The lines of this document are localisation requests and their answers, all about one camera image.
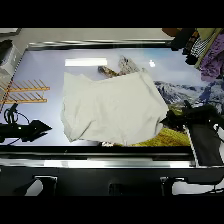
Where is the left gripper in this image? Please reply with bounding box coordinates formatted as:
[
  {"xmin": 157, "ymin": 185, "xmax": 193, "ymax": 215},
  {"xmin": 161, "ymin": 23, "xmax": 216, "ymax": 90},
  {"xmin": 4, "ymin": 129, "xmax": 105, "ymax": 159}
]
[{"xmin": 20, "ymin": 120, "xmax": 42, "ymax": 142}]

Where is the pale grey garment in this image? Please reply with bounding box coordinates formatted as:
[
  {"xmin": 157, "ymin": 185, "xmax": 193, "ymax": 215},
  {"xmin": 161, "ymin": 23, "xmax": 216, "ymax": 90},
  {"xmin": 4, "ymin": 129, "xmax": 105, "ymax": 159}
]
[{"xmin": 59, "ymin": 70, "xmax": 170, "ymax": 147}]

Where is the orange wooden rack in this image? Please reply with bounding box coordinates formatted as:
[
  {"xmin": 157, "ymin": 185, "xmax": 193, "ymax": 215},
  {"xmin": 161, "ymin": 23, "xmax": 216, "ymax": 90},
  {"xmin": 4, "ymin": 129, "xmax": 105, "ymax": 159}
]
[{"xmin": 0, "ymin": 78, "xmax": 51, "ymax": 105}]

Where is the brown garment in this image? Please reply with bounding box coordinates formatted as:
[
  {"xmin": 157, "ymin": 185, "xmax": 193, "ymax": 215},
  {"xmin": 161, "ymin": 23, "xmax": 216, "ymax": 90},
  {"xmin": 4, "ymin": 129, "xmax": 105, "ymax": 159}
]
[{"xmin": 161, "ymin": 27, "xmax": 184, "ymax": 38}]

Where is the black garment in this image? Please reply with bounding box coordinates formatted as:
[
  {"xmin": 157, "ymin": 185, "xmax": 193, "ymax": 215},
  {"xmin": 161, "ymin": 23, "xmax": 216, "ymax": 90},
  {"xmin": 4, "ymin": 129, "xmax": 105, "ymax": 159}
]
[{"xmin": 170, "ymin": 28, "xmax": 200, "ymax": 66}]

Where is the checked garment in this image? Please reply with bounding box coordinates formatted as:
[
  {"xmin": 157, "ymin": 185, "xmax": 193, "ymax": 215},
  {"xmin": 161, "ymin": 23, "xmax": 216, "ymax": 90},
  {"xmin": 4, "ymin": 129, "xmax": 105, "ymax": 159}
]
[{"xmin": 189, "ymin": 33, "xmax": 215, "ymax": 60}]

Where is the purple garment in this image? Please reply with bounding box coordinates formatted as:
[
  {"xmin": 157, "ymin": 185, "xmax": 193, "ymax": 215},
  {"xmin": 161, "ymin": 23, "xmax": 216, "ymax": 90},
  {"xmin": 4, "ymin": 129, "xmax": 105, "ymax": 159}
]
[{"xmin": 199, "ymin": 33, "xmax": 224, "ymax": 83}]

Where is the olive garment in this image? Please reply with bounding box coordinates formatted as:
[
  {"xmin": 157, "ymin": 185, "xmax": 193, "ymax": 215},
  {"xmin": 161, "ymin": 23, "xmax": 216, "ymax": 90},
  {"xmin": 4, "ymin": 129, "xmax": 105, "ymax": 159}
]
[{"xmin": 194, "ymin": 27, "xmax": 224, "ymax": 70}]

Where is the black cable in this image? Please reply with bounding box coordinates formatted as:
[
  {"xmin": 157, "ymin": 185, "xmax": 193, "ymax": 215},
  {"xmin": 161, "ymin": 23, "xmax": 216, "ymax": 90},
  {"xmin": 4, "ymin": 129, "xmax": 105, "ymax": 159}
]
[{"xmin": 15, "ymin": 110, "xmax": 32, "ymax": 127}]

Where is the silver frame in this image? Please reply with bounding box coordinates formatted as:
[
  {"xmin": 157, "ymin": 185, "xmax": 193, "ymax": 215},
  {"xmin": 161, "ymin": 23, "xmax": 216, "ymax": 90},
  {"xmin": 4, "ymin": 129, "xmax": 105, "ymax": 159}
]
[{"xmin": 0, "ymin": 155, "xmax": 224, "ymax": 196}]

